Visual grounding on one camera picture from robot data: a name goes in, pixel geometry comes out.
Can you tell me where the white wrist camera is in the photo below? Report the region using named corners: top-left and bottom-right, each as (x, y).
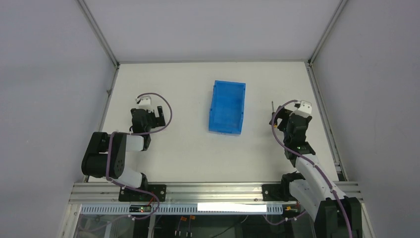
top-left (136, 95), bottom-right (153, 111)
top-left (293, 100), bottom-right (313, 118)

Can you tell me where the white slotted cable duct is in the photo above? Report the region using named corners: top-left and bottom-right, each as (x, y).
top-left (81, 203), bottom-right (283, 215)

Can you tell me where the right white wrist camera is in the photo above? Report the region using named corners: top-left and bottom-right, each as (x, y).
top-left (293, 100), bottom-right (313, 118)

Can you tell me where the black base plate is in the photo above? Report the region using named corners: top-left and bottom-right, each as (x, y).
top-left (262, 183), bottom-right (297, 202)
top-left (118, 184), bottom-right (167, 202)

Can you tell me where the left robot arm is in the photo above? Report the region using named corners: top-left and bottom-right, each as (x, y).
top-left (81, 106), bottom-right (166, 190)

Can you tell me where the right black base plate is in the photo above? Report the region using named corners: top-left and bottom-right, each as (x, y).
top-left (262, 183), bottom-right (297, 202)

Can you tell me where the screwdriver with thin shaft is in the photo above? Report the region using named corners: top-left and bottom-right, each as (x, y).
top-left (270, 101), bottom-right (277, 128)

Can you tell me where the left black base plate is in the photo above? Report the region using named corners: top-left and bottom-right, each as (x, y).
top-left (118, 184), bottom-right (167, 202)

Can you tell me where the blue plastic bin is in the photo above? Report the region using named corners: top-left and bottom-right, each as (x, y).
top-left (208, 80), bottom-right (246, 135)

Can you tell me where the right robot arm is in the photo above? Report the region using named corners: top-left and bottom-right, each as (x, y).
top-left (269, 107), bottom-right (363, 238)

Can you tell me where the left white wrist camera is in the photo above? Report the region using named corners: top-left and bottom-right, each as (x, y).
top-left (136, 95), bottom-right (153, 111)

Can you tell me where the aluminium frame rail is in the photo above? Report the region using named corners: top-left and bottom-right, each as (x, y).
top-left (68, 181), bottom-right (364, 205)

